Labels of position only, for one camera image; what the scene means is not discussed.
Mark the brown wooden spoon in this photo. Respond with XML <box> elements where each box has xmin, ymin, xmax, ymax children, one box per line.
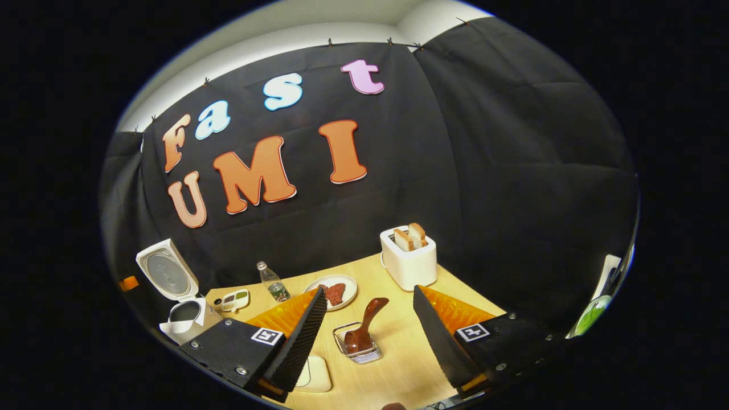
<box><xmin>343</xmin><ymin>297</ymin><xmax>390</xmax><ymax>354</ymax></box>

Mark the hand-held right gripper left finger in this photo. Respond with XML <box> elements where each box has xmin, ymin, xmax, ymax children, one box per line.
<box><xmin>178</xmin><ymin>286</ymin><xmax>329</xmax><ymax>404</ymax></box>

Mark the white and green board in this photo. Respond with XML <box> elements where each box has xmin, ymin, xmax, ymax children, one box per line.
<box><xmin>567</xmin><ymin>239</ymin><xmax>636</xmax><ymax>339</ymax></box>

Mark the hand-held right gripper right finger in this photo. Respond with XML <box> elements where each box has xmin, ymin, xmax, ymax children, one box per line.
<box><xmin>412</xmin><ymin>285</ymin><xmax>562</xmax><ymax>399</ymax></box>

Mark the white rice cooker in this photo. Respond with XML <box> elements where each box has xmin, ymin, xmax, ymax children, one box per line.
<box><xmin>136</xmin><ymin>238</ymin><xmax>224</xmax><ymax>346</ymax></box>

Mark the black backdrop cloth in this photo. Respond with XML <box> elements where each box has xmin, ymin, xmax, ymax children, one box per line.
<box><xmin>100</xmin><ymin>16</ymin><xmax>638</xmax><ymax>337</ymax></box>

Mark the white toaster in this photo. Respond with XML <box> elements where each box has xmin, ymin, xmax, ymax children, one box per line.
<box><xmin>380</xmin><ymin>225</ymin><xmax>438</xmax><ymax>292</ymax></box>

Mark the clear plastic water bottle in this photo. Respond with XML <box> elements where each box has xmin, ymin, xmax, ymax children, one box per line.
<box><xmin>256</xmin><ymin>261</ymin><xmax>291</xmax><ymax>303</ymax></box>

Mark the white compartment dish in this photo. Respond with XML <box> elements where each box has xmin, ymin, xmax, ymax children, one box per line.
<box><xmin>221</xmin><ymin>289</ymin><xmax>250</xmax><ymax>313</ymax></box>

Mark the white round plate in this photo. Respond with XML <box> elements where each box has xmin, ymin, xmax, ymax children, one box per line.
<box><xmin>304</xmin><ymin>274</ymin><xmax>358</xmax><ymax>311</ymax></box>

